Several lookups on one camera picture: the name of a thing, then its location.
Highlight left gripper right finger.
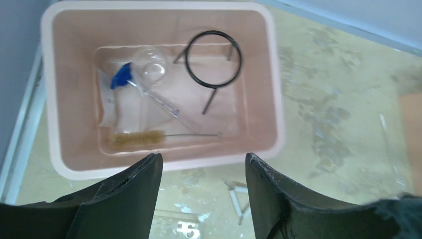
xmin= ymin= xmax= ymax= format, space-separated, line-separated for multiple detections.
xmin=245 ymin=153 xmax=422 ymax=239

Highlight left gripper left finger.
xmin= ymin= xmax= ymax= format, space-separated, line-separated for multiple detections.
xmin=0 ymin=154 xmax=163 ymax=239

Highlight white packet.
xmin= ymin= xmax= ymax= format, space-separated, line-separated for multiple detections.
xmin=97 ymin=69 xmax=147 ymax=133

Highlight blue capped clear syringe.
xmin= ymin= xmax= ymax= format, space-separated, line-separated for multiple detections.
xmin=110 ymin=62 xmax=200 ymax=132

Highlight clear glass beaker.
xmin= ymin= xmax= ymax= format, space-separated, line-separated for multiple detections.
xmin=131 ymin=46 xmax=168 ymax=86

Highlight pink plastic bin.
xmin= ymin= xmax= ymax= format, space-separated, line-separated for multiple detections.
xmin=41 ymin=1 xmax=285 ymax=180

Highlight clear well plate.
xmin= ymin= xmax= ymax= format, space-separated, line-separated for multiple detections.
xmin=149 ymin=209 xmax=204 ymax=239

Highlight aluminium rail frame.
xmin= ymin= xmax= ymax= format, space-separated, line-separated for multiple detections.
xmin=0 ymin=44 xmax=46 ymax=205

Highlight black wire tripod ring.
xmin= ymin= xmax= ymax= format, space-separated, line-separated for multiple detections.
xmin=173 ymin=30 xmax=243 ymax=116

